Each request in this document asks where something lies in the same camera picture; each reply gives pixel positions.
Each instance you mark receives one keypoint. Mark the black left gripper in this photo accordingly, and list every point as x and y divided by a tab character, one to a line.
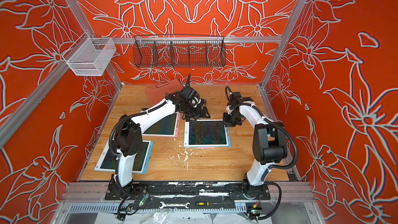
199	115

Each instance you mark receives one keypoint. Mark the clear plastic wall bin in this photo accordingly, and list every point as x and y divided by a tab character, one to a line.
90	56

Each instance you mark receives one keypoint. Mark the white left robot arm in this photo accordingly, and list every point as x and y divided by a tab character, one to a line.
125	139

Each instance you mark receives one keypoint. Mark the blue framed tablet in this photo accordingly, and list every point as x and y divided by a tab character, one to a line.
107	161
206	133

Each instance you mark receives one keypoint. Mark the blue framed front tablet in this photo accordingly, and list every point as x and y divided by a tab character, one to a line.
107	161

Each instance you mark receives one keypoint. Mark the black wire wall basket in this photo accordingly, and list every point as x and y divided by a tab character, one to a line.
179	51

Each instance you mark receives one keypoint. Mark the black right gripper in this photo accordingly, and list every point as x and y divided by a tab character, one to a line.
231	119

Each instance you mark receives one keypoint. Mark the silver open-end wrench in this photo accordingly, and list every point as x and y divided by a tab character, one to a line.
164	205

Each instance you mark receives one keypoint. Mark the yellow handled screwdriver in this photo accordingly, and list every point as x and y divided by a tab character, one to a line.
212	203

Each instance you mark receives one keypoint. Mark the pink framed writing tablet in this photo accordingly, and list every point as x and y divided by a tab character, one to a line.
166	127

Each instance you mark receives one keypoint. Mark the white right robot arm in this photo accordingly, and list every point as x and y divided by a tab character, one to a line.
273	147

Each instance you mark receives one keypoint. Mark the red plastic tool case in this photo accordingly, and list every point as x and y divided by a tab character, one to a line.
157	93

